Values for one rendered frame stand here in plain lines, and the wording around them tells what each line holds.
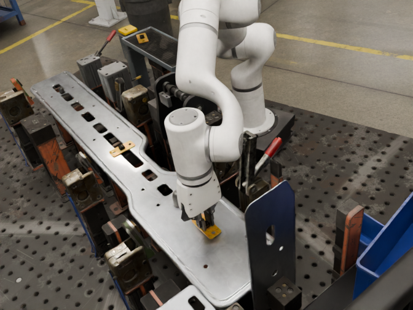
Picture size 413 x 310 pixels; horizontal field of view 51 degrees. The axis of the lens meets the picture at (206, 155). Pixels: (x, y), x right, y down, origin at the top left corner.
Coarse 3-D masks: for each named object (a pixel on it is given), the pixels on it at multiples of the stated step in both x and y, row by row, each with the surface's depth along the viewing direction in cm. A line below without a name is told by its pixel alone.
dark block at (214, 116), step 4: (212, 112) 129; (216, 112) 129; (208, 116) 128; (212, 116) 128; (216, 116) 128; (220, 116) 127; (208, 120) 126; (212, 120) 126; (216, 120) 126; (220, 120) 126; (208, 124) 125; (212, 124) 125; (216, 124) 126; (220, 124) 127
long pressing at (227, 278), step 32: (96, 96) 169; (64, 128) 157; (128, 128) 150; (96, 160) 139; (128, 192) 125; (160, 224) 114; (192, 224) 112; (224, 224) 111; (192, 256) 104; (224, 256) 103; (224, 288) 96
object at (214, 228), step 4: (204, 216) 112; (192, 220) 111; (196, 224) 110; (208, 224) 108; (200, 228) 109; (208, 228) 108; (212, 228) 108; (216, 228) 108; (204, 232) 107; (208, 232) 107; (216, 232) 107; (220, 232) 107; (208, 236) 106; (212, 236) 106
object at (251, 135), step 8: (248, 136) 103; (256, 136) 102; (248, 144) 103; (248, 152) 104; (240, 160) 108; (248, 160) 105; (240, 168) 109; (248, 168) 106; (240, 176) 110; (248, 176) 108; (240, 184) 112; (248, 184) 109
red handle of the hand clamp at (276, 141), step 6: (276, 138) 111; (270, 144) 112; (276, 144) 110; (270, 150) 111; (276, 150) 111; (264, 156) 111; (270, 156) 111; (258, 162) 112; (264, 162) 111; (258, 168) 111
